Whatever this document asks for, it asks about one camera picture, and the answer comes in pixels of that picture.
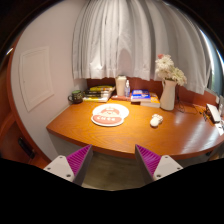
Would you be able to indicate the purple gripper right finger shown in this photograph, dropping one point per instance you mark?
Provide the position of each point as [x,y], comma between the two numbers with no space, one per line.
[154,167]

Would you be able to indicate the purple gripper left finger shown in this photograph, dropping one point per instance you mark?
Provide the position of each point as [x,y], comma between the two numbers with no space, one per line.
[72,167]

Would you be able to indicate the white computer mouse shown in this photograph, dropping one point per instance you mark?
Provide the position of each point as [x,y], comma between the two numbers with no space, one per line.
[156,120]

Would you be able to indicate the red and white mouse pad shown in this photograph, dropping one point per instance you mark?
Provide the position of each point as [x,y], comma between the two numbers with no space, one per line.
[109,115]

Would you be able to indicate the orange book underneath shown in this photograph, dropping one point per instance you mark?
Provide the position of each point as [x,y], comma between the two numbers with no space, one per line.
[153,102]

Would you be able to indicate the white ceramic vase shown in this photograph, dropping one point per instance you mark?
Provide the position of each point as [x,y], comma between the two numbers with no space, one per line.
[168,95]

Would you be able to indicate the dark green mug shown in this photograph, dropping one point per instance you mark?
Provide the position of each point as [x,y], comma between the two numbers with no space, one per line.
[76,97]

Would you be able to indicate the blue book on top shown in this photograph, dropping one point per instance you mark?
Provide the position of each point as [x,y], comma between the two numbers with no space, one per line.
[139,95]

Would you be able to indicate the stack of books left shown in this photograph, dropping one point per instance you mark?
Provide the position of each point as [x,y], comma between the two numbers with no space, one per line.
[98,93]

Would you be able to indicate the red flat tray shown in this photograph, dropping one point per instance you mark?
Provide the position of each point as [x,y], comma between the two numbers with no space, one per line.
[121,98]

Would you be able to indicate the clear spray bottle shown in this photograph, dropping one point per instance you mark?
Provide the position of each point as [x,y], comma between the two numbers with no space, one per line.
[127,89]

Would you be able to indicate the white device on right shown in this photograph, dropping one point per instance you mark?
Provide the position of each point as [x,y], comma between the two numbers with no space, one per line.
[212,110]

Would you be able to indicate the white cylindrical container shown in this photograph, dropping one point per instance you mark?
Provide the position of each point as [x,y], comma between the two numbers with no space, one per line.
[120,85]

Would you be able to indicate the white and pink flowers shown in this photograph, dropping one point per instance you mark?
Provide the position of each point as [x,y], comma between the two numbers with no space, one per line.
[166,70]

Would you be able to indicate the white sheer curtain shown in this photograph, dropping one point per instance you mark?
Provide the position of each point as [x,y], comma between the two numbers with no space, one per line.
[124,37]

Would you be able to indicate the white wall panel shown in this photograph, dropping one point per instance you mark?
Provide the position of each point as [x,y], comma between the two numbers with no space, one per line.
[34,76]

